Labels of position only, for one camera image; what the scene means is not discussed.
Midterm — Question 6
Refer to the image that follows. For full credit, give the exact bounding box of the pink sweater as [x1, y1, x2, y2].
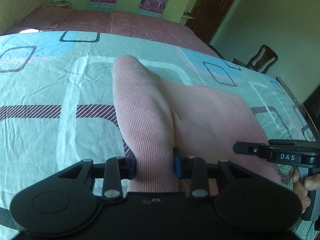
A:
[112, 55, 280, 192]

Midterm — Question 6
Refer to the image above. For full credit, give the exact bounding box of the right hand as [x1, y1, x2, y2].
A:
[292, 168, 320, 213]

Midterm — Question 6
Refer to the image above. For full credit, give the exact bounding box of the patterned light blue bedsheet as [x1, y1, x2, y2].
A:
[0, 30, 317, 240]

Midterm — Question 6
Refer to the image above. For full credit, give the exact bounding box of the dark wooden chair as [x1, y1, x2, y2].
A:
[232, 44, 278, 74]

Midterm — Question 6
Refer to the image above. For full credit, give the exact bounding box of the red checked bed cover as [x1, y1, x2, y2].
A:
[4, 6, 223, 59]

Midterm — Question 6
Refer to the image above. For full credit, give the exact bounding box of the dark brown door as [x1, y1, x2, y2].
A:
[186, 0, 235, 44]

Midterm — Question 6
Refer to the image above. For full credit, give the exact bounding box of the stack of papers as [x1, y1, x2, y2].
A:
[50, 1, 72, 9]

